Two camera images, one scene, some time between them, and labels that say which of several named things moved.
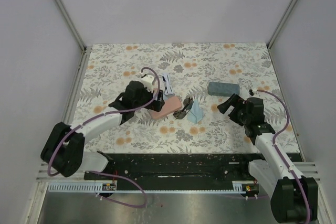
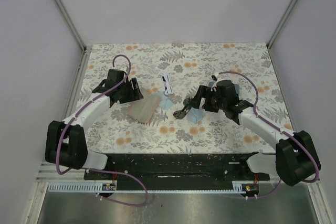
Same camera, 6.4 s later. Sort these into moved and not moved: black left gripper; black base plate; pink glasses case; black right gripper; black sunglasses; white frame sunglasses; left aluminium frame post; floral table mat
Moved: black left gripper; black right gripper; pink glasses case
Not moved: black sunglasses; floral table mat; black base plate; white frame sunglasses; left aluminium frame post
